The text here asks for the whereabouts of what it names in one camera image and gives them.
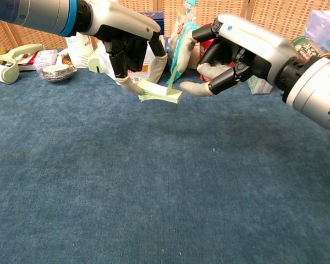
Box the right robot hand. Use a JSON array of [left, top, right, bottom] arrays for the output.
[[178, 14, 295, 97]]

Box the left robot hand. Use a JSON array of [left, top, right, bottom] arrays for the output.
[[86, 0, 168, 96]]

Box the single green sticky note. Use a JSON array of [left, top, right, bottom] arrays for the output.
[[166, 65, 182, 96]]

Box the green sticky note pad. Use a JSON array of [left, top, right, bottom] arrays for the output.
[[138, 79, 184, 105]]

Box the navy blue long box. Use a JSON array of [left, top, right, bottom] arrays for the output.
[[139, 10, 165, 35]]

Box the wicker folding screen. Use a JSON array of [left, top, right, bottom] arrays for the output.
[[0, 0, 330, 52]]

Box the white long tissue box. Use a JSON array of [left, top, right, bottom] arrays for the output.
[[247, 75, 273, 95]]

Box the white paper cup stack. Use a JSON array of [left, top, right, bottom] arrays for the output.
[[65, 32, 95, 69]]

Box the pale green holder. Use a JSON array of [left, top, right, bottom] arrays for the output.
[[87, 51, 105, 74]]

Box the red instant noodle cup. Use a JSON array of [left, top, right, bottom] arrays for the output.
[[198, 23, 237, 83]]

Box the green tea bottle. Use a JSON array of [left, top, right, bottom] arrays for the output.
[[291, 35, 327, 58]]

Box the teal snack bag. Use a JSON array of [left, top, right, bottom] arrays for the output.
[[167, 0, 201, 79]]

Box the small brown snack packet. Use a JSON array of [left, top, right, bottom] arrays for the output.
[[56, 49, 72, 67]]

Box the white blue soft pack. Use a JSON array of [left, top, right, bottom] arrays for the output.
[[304, 9, 330, 50]]

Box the clear purple plastic box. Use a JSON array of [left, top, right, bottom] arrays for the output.
[[33, 49, 58, 74]]

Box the red white small box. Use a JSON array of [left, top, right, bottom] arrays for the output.
[[16, 51, 41, 72]]

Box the green white lint roller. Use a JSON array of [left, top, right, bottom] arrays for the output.
[[0, 43, 45, 85]]

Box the blue tablecloth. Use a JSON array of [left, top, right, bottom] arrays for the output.
[[0, 43, 330, 264]]

